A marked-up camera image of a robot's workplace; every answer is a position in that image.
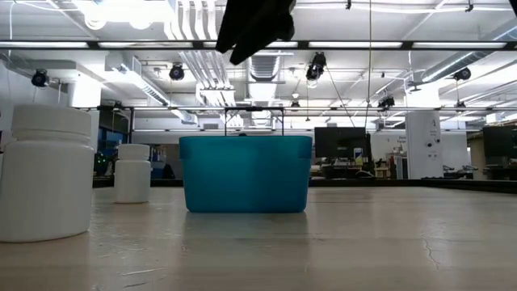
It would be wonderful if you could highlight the silver ventilation duct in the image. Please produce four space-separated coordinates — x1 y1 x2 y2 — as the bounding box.
240 36 295 82

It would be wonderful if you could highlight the white square pillar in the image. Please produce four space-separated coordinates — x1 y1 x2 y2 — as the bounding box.
405 111 444 180

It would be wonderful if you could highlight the black frame bar with lights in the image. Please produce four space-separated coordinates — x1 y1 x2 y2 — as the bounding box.
0 40 517 52

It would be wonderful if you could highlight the black computer monitor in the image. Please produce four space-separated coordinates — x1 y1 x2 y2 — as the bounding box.
482 125 517 159
314 127 372 159

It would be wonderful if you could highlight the black table edge rail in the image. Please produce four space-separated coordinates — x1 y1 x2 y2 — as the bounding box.
92 178 517 194

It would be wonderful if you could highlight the white plastic pill bottle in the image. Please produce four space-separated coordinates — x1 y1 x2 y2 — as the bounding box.
114 143 153 205
0 103 95 243

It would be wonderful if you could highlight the blue plastic basket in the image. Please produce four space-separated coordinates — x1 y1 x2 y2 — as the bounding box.
179 135 313 214

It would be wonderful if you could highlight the thin hanging cable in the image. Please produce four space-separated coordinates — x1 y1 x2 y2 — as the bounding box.
364 0 373 129

